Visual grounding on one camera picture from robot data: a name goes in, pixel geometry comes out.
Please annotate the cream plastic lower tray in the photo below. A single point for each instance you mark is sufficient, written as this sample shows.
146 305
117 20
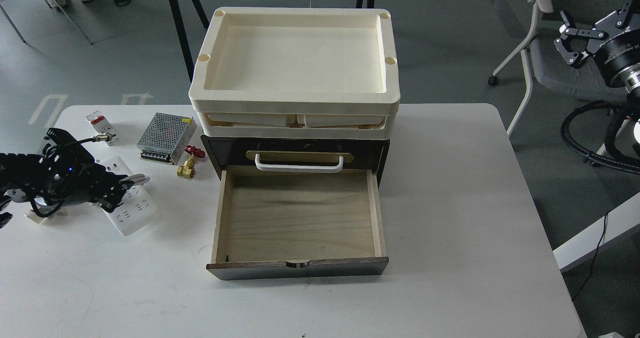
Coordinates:
297 126

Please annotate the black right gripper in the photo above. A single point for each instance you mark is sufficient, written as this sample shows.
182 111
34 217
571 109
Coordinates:
617 57

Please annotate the grey office chair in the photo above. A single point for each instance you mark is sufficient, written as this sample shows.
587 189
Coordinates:
541 61

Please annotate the open wooden drawer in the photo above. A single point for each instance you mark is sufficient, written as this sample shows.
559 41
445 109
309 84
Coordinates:
297 225

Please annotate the cream plastic tray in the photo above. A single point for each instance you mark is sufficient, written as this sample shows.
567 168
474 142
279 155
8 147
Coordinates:
297 126
278 60

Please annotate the dark wooden cabinet body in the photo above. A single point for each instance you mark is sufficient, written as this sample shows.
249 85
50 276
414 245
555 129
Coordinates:
235 158

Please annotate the silver metal power supply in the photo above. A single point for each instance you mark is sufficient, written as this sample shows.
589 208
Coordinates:
165 138

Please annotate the cream plastic top tray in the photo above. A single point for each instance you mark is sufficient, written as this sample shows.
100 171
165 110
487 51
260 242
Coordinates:
278 60

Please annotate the white drawer handle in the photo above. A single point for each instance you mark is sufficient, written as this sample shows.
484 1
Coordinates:
298 168

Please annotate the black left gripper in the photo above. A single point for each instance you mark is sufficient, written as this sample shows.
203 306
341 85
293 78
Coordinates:
70 175

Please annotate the white red circuit breaker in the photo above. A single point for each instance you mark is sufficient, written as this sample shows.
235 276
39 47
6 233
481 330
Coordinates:
102 125

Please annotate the brass valve red handle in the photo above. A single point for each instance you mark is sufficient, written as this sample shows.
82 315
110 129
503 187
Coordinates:
187 170

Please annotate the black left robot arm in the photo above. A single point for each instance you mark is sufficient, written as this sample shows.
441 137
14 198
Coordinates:
18 174

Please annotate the white power strip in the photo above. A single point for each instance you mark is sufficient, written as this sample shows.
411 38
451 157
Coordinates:
137 207

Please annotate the white side table edge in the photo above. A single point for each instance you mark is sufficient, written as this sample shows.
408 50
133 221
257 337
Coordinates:
622 222

